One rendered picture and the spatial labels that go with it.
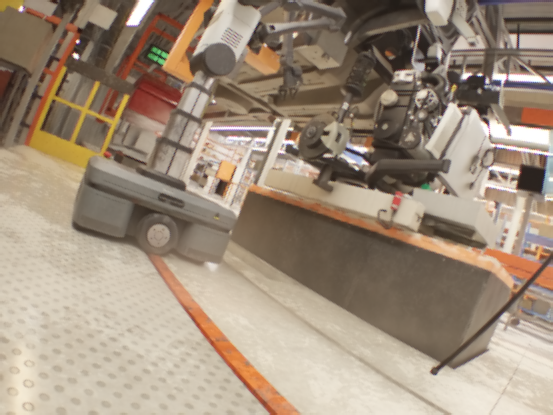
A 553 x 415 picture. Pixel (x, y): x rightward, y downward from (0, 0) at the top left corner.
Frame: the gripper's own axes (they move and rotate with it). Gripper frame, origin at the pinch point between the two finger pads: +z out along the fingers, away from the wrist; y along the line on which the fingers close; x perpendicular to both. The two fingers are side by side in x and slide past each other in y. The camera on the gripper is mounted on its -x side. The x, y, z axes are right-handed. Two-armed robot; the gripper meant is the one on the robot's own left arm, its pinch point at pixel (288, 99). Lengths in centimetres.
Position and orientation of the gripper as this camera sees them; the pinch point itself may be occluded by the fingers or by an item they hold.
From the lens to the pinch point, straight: 199.8
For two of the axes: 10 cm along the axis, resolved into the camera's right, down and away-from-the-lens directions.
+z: 0.5, 9.6, 2.8
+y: -5.6, -2.1, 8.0
